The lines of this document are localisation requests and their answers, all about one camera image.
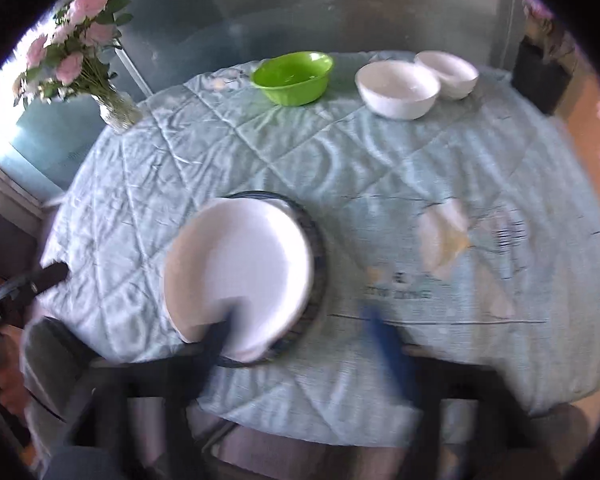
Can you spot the blue patterned plate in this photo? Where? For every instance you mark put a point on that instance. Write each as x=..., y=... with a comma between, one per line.
x=292, y=338

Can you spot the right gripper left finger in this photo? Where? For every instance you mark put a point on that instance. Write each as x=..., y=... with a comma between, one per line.
x=101, y=443

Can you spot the white bowl far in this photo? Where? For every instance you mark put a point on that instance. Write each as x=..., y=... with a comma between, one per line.
x=457, y=77

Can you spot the pink white flower bouquet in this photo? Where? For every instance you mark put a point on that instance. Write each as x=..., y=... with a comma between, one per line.
x=67, y=62

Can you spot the wooden chair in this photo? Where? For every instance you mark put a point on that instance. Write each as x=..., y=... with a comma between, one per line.
x=53, y=360

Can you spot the green plastic bowl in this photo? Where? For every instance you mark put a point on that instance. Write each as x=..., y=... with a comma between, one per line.
x=294, y=79

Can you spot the white bowl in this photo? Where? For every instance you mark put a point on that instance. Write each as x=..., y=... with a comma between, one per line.
x=457, y=77
x=397, y=90

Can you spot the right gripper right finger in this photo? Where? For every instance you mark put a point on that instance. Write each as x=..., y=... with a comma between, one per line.
x=501, y=429

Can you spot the white plate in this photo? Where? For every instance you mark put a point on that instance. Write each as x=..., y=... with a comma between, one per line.
x=243, y=255

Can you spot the light blue quilted tablecloth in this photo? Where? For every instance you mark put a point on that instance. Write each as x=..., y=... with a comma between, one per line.
x=475, y=226

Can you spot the clear glass vase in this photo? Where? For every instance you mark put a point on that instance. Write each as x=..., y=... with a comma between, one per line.
x=118, y=110

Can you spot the white bowl near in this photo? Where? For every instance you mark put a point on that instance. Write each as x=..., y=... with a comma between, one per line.
x=397, y=90

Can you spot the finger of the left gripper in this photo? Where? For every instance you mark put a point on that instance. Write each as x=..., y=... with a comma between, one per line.
x=17, y=293

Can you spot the person's left hand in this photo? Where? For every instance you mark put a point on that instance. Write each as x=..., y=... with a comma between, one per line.
x=14, y=396

